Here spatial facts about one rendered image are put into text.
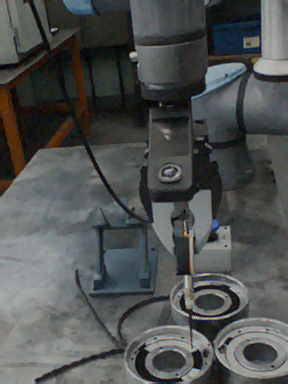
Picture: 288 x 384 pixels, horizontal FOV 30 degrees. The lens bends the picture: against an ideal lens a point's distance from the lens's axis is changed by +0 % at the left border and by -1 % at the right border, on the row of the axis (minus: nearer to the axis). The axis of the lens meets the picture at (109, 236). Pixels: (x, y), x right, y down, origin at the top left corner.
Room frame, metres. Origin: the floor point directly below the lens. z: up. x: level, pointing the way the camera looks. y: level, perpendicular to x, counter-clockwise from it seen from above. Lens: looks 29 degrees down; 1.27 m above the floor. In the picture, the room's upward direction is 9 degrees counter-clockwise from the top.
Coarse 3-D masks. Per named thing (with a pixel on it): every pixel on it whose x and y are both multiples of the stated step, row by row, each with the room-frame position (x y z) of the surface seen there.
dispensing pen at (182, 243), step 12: (180, 216) 0.58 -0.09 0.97; (180, 240) 0.55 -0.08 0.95; (180, 252) 0.55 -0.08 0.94; (180, 264) 0.54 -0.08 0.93; (192, 276) 0.54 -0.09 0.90; (192, 288) 0.53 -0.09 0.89; (192, 300) 0.53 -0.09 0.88; (192, 312) 0.52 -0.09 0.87; (192, 324) 0.51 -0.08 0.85; (192, 336) 0.51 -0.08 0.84
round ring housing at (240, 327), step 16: (240, 320) 0.52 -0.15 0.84; (256, 320) 0.52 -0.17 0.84; (272, 320) 0.51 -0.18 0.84; (224, 336) 0.51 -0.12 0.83; (224, 352) 0.48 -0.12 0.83; (240, 352) 0.48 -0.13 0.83; (256, 352) 0.49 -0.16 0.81; (272, 352) 0.48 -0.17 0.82; (224, 368) 0.45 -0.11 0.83; (256, 368) 0.45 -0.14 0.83; (272, 368) 0.45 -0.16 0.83
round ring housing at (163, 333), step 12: (144, 336) 0.53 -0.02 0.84; (156, 336) 0.53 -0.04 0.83; (168, 336) 0.53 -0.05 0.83; (180, 336) 0.52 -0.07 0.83; (132, 348) 0.51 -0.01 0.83; (156, 348) 0.51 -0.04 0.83; (168, 348) 0.51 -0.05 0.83; (180, 348) 0.50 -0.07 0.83; (204, 348) 0.50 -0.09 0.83; (132, 360) 0.49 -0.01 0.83; (156, 360) 0.50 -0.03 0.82; (168, 360) 0.50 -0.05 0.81; (180, 360) 0.50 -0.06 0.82; (192, 360) 0.48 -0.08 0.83; (204, 360) 0.47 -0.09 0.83; (132, 372) 0.46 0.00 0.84; (156, 372) 0.47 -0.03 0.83; (180, 372) 0.46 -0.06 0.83; (204, 372) 0.44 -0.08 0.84
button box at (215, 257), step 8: (192, 232) 0.75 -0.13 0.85; (216, 232) 0.74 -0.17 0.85; (224, 232) 0.74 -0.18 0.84; (208, 240) 0.71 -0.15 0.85; (216, 240) 0.72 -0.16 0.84; (224, 240) 0.71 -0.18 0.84; (208, 248) 0.70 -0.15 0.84; (216, 248) 0.69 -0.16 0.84; (224, 248) 0.69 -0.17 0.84; (200, 256) 0.70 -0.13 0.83; (208, 256) 0.70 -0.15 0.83; (216, 256) 0.69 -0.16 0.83; (224, 256) 0.69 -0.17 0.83; (200, 264) 0.70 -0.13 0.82; (208, 264) 0.70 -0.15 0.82; (216, 264) 0.69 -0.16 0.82; (224, 264) 0.69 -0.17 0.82; (200, 272) 0.70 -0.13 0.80; (208, 272) 0.70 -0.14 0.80; (216, 272) 0.69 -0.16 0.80; (224, 272) 0.69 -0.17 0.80
